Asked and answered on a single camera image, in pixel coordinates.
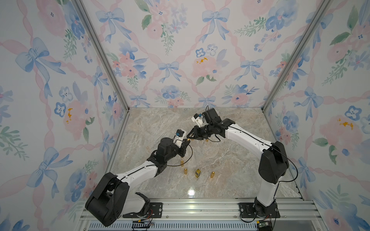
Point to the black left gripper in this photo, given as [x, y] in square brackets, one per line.
[183, 147]

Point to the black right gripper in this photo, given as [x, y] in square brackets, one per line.
[196, 132]

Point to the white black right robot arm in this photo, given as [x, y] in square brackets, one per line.
[272, 156]

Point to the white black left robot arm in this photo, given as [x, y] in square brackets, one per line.
[110, 199]

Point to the gold square lipstick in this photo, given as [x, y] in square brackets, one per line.
[198, 173]

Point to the green circuit board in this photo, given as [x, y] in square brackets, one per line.
[264, 226]

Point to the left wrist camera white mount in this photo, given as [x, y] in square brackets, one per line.
[179, 137]

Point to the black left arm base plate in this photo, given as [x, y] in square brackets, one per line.
[155, 211]

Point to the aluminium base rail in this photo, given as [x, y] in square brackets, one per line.
[206, 214]

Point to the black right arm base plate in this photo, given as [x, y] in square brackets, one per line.
[257, 210]

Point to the aluminium corner post right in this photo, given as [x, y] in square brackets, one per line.
[300, 46]

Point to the aluminium corner post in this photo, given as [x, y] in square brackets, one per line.
[86, 21]
[300, 46]

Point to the aluminium corner post left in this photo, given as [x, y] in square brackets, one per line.
[86, 21]

